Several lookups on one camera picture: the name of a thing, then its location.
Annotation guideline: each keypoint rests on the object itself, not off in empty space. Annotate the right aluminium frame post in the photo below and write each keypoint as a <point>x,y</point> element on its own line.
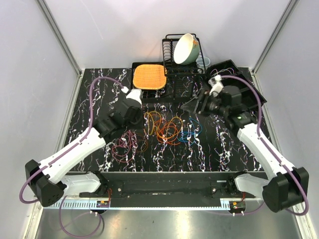
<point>275,33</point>

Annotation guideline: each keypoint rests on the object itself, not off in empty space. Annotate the black compartment bin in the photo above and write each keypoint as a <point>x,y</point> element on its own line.
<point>228,67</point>

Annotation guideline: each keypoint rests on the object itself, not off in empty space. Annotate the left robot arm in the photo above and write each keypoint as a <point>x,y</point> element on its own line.
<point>48,181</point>

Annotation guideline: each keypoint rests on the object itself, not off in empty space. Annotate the black wire dish rack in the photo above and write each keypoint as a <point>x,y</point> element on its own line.
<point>173,69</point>

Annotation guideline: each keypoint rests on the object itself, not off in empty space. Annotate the cream ceramic bowl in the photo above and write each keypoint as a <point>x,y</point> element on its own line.
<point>186,50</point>

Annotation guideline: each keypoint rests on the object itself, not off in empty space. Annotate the left aluminium frame post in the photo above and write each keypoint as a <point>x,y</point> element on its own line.
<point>44,8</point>

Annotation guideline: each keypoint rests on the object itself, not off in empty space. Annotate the orange woven basket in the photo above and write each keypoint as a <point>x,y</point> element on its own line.
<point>149,77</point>

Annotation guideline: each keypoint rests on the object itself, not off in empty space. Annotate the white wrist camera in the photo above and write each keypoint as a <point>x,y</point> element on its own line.
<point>135,94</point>
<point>216,85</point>

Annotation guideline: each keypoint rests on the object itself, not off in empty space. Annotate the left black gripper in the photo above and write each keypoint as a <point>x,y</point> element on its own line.
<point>140,125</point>

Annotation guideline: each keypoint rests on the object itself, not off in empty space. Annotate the black tray rack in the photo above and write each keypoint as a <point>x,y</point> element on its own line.
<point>176,90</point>

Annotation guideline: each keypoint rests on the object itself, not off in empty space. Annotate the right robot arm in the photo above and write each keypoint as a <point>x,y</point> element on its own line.
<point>285,185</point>

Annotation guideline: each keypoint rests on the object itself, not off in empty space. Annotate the clear plastic cup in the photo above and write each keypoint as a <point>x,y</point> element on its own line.
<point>202,63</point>

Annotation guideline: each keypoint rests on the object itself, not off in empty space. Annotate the slotted cable duct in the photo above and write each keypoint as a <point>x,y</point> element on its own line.
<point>160,205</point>

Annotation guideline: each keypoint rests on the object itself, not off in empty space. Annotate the aluminium frame post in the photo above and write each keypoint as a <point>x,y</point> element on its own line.
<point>44,8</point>
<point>275,33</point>

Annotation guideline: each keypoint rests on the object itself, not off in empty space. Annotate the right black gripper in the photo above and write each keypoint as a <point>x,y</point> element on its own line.
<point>192,105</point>

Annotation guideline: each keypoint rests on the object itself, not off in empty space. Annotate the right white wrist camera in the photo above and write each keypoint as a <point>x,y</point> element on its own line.
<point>216,85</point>

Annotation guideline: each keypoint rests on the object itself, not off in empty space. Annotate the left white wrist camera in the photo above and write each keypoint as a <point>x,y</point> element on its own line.
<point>135,94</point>

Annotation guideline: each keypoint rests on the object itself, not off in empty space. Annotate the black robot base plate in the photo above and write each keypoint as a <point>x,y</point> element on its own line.
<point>167,185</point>

